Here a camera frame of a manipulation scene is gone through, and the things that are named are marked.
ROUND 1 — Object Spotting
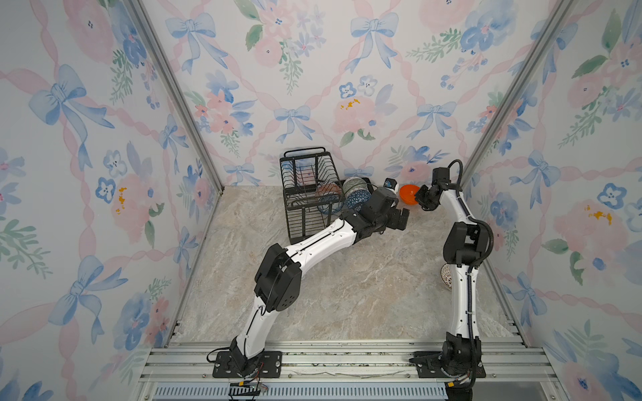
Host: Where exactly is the aluminium rail frame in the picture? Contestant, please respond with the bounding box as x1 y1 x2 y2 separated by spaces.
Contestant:
131 336 568 400

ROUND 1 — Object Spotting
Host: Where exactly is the green patterned bowl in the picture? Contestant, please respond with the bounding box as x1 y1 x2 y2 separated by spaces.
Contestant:
342 176 369 196

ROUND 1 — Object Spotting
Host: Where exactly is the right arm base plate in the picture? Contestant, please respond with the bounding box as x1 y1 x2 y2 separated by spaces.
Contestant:
409 351 473 379

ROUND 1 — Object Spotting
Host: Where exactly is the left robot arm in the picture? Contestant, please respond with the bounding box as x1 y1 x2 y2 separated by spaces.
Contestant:
229 186 410 370

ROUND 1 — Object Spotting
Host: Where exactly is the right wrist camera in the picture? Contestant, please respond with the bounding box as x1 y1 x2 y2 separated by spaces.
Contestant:
431 167 451 186

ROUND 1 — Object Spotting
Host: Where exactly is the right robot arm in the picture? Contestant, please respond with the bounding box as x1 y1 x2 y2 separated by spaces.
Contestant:
414 167 493 383

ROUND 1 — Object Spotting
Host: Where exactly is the dark blue patterned bowl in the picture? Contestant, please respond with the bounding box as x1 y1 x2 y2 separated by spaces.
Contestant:
345 189 371 212

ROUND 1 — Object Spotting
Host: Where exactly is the orange plastic bowl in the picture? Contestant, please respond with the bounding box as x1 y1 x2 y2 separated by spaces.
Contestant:
399 185 420 206

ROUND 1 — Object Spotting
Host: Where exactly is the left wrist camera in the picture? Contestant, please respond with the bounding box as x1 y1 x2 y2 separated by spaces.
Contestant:
384 178 398 191

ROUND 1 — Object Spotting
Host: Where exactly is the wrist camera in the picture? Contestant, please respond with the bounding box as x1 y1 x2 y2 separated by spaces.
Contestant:
384 178 398 191
431 167 451 186

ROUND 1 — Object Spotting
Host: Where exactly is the red patterned bowl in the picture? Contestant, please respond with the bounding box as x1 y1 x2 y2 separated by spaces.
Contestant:
315 182 343 200

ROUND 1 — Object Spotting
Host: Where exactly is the black wire dish rack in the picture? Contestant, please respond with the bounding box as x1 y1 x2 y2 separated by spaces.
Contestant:
279 147 374 244

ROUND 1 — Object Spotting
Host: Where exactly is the beige lattice bowl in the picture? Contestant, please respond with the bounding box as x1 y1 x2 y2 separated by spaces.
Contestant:
440 264 452 290

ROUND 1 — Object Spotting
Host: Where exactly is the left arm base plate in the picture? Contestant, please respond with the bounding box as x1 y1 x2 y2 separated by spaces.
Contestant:
212 350 283 379

